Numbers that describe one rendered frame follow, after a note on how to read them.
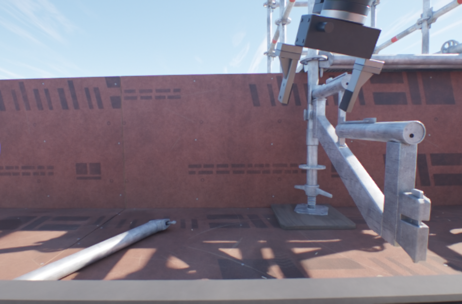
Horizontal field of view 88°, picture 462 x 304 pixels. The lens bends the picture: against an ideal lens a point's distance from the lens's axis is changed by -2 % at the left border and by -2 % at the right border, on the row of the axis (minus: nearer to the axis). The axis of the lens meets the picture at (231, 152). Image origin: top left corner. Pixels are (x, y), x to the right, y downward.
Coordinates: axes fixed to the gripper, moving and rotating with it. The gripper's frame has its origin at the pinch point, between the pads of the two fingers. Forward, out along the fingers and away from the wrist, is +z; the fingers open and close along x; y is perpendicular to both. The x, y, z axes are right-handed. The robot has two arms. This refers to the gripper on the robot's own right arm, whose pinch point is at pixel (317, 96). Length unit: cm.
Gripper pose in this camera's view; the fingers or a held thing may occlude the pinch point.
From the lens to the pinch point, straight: 51.6
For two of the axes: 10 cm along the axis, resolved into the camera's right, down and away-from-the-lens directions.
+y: 1.1, 4.7, -8.8
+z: -1.6, 8.8, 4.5
